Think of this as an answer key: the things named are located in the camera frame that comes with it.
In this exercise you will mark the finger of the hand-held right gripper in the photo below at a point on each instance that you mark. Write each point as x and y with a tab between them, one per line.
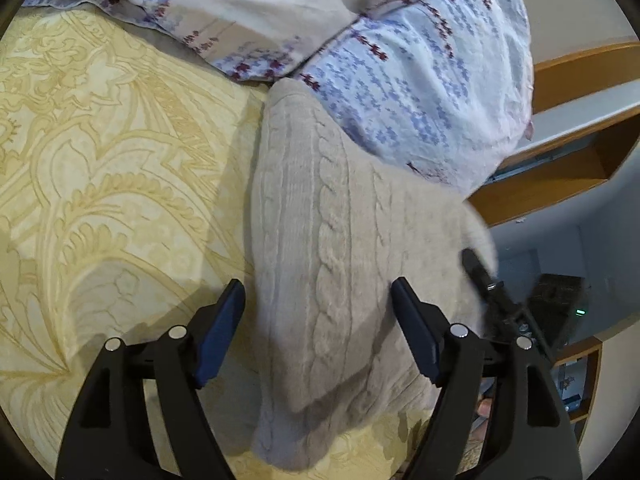
477	272

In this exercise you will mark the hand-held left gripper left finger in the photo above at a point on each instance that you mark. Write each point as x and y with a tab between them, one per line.
220	340

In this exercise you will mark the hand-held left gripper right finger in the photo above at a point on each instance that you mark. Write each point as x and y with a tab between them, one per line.
420	335

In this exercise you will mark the wooden open shelf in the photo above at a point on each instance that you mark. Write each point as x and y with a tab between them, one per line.
592	360

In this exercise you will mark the blue and pink floral pillow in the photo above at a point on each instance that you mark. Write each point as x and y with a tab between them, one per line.
440	85

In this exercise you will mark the yellow patterned bedspread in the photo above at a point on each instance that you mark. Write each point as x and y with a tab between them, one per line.
100	185

